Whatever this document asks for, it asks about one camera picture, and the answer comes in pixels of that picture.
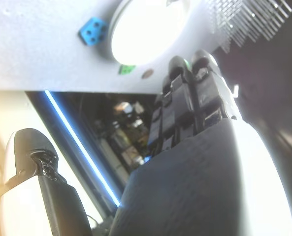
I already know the white plate with leaf print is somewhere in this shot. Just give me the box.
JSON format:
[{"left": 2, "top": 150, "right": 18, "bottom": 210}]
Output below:
[{"left": 110, "top": 0, "right": 194, "bottom": 65}]

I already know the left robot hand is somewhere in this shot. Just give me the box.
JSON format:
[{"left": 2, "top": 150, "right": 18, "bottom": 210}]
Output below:
[{"left": 0, "top": 49, "right": 292, "bottom": 236}]

